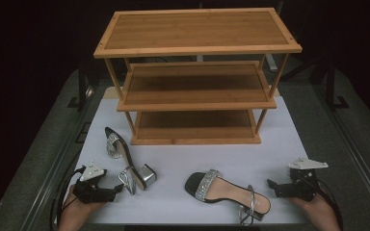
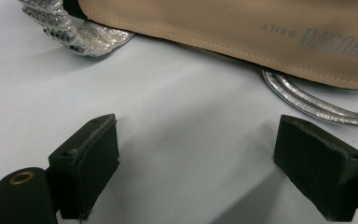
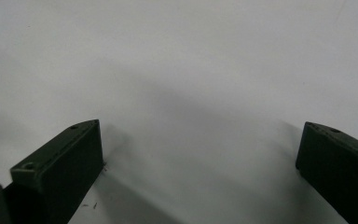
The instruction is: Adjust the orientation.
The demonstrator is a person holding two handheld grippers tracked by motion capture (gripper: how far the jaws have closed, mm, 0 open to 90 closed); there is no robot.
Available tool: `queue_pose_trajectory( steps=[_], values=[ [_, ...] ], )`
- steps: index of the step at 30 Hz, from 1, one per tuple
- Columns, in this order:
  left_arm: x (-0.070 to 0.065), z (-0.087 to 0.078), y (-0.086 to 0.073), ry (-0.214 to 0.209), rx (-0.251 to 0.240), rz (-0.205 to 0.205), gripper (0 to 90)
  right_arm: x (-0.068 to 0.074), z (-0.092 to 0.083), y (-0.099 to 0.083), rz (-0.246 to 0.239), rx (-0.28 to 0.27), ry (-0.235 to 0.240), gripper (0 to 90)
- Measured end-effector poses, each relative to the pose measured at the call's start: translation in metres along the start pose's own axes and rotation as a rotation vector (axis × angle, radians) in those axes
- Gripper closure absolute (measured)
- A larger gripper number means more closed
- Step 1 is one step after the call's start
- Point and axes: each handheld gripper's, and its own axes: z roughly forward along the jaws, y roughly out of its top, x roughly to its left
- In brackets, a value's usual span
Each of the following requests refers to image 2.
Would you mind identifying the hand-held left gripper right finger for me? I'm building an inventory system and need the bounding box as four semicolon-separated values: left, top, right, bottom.
273;114;358;222

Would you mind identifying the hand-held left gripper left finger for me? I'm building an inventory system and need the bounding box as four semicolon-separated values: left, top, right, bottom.
48;113;121;220

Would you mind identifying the small metal can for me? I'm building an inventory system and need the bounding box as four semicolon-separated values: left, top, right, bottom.
18;0;358;129

